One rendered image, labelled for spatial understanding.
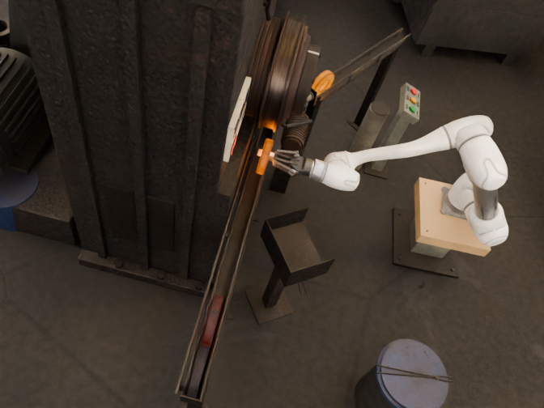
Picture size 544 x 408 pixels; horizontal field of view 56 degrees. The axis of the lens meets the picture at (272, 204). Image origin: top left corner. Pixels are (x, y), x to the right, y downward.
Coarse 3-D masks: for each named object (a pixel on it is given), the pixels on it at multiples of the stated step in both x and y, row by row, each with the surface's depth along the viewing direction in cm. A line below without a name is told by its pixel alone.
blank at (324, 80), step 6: (324, 72) 260; (330, 72) 262; (318, 78) 259; (324, 78) 259; (330, 78) 265; (312, 84) 261; (318, 84) 260; (324, 84) 270; (330, 84) 271; (318, 90) 265; (324, 90) 270
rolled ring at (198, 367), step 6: (204, 348) 177; (198, 354) 174; (204, 354) 174; (198, 360) 172; (204, 360) 173; (198, 366) 171; (204, 366) 186; (192, 372) 171; (198, 372) 171; (192, 378) 170; (198, 378) 170; (192, 384) 170; (198, 384) 171; (192, 390) 171; (192, 396) 173
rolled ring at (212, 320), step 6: (216, 300) 184; (222, 300) 186; (216, 306) 182; (210, 312) 181; (216, 312) 181; (210, 318) 180; (216, 318) 180; (210, 324) 180; (216, 324) 194; (210, 330) 180; (204, 336) 181; (210, 336) 180; (204, 342) 183; (210, 342) 182
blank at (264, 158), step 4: (268, 140) 213; (272, 140) 214; (264, 144) 216; (268, 144) 211; (272, 144) 211; (264, 148) 209; (268, 148) 210; (264, 152) 209; (268, 152) 209; (260, 156) 224; (264, 156) 209; (268, 156) 209; (260, 160) 210; (264, 160) 209; (260, 164) 210; (264, 164) 210; (260, 168) 212; (264, 168) 211; (256, 172) 216; (260, 172) 214
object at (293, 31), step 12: (288, 24) 187; (300, 24) 188; (288, 36) 184; (300, 36) 183; (288, 48) 183; (276, 60) 182; (288, 60) 182; (276, 72) 183; (288, 72) 182; (276, 84) 184; (276, 96) 187; (264, 108) 191; (276, 108) 190; (264, 120) 197; (276, 120) 193
